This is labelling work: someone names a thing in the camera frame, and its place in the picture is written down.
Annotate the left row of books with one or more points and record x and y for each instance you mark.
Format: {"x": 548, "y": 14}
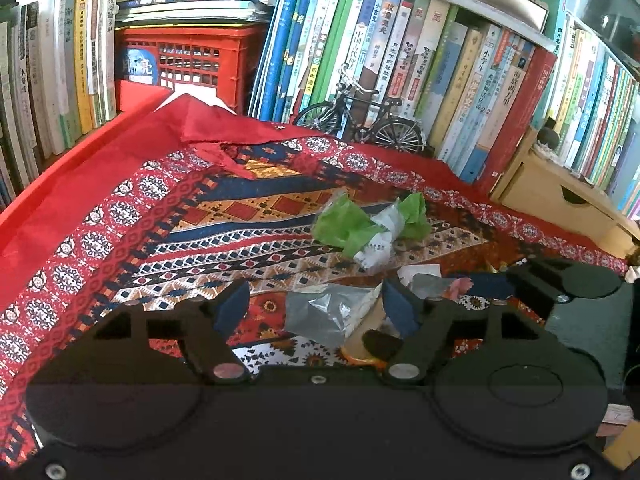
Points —
{"x": 58, "y": 82}

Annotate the miniature black bicycle model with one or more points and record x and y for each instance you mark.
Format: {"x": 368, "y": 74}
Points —
{"x": 363, "y": 116}

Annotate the patterned red tablecloth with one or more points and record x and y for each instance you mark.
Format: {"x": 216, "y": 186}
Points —
{"x": 169, "y": 203}

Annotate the green plastic wrapper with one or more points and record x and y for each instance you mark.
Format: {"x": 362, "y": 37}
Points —
{"x": 369, "y": 239}

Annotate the red plastic crate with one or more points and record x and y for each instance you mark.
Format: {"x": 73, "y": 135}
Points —
{"x": 221, "y": 59}

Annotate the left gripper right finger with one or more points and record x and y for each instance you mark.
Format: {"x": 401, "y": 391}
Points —
{"x": 424, "y": 327}

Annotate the small cactus ornament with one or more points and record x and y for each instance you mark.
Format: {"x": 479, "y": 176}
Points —
{"x": 547, "y": 140}

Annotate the row of upright books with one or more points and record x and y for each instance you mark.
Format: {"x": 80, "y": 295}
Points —
{"x": 475, "y": 74}

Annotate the clear silver plastic wrapper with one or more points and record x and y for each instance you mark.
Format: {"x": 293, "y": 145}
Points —
{"x": 328, "y": 314}

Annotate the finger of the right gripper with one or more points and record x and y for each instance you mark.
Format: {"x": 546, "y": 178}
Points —
{"x": 487, "y": 285}

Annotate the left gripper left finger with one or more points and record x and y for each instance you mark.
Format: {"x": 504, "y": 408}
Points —
{"x": 206, "y": 325}

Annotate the grey white snack wrapper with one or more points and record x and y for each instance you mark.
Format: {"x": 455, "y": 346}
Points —
{"x": 425, "y": 281}

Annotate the wooden drawer box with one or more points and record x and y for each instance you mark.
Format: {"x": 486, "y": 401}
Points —
{"x": 535, "y": 185}

